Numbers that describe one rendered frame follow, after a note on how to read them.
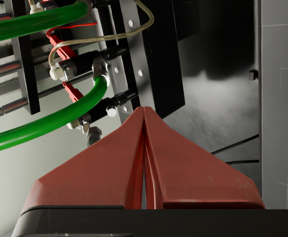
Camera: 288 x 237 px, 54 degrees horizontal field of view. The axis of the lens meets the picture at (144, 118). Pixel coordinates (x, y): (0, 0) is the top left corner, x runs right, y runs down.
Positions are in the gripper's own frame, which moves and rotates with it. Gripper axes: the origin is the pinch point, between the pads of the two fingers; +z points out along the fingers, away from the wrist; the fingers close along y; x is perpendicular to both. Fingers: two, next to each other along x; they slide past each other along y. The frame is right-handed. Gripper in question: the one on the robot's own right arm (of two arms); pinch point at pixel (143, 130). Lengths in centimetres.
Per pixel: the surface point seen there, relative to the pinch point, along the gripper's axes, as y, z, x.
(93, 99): 4.8, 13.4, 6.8
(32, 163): 28, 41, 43
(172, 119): -7, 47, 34
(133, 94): 1.9, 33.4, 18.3
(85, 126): 8.6, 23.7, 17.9
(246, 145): -20.5, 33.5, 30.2
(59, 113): 7.2, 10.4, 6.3
